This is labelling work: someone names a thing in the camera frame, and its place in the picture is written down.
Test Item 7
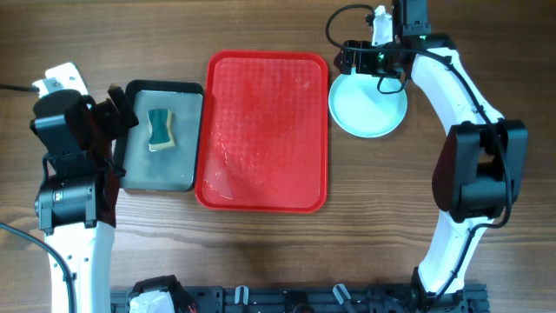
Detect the red plastic tray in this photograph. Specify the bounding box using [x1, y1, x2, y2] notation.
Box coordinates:
[195, 50, 328, 214]

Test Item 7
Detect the black water tray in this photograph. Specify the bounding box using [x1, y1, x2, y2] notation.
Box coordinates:
[114, 80, 204, 192]

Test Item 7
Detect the light blue plate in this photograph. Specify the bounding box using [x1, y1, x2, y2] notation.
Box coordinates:
[328, 70, 408, 138]

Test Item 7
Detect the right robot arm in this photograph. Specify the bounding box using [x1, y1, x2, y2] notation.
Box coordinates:
[334, 34, 528, 312]

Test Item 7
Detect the green yellow sponge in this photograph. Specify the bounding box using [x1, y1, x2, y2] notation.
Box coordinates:
[148, 109, 175, 151]

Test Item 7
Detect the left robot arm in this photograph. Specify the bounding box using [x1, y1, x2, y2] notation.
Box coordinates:
[30, 84, 139, 312]

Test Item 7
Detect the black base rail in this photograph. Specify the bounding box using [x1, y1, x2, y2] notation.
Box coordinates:
[110, 282, 491, 313]

